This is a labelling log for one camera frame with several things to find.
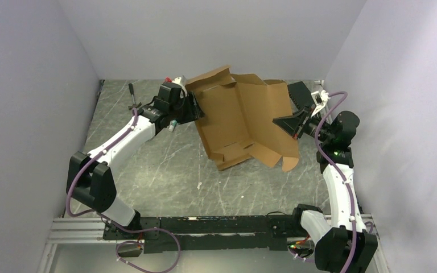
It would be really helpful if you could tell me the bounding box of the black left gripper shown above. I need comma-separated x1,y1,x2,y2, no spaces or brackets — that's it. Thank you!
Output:
170,92,206,125

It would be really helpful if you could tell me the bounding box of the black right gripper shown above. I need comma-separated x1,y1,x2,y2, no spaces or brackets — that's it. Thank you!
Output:
273,104,333,143

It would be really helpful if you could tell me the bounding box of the brown cardboard box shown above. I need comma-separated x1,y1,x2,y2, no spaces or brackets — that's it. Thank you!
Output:
185,65,300,172

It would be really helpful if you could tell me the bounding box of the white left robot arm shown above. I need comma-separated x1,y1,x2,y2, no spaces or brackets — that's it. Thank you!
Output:
65,76,204,239

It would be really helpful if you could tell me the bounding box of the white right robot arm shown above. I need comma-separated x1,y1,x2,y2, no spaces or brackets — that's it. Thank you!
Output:
273,107,378,272

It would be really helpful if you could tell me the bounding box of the small white green bottle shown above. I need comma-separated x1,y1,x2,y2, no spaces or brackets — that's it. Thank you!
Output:
168,120,177,132

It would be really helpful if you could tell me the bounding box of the black hammer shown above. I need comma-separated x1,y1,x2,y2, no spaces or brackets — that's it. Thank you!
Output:
128,83,142,110

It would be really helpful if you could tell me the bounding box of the black flat network switch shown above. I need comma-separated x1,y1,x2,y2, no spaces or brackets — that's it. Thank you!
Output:
287,81,314,110

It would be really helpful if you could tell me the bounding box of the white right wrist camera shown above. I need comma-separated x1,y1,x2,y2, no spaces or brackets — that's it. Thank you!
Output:
311,89,329,117

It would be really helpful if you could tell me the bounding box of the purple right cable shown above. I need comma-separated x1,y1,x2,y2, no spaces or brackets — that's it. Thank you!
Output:
288,91,374,273

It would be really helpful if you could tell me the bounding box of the purple cable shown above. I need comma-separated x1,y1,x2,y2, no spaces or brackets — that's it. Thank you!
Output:
65,108,182,273
288,91,374,273

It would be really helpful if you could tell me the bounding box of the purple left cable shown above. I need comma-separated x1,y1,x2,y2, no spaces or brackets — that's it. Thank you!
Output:
65,108,182,273

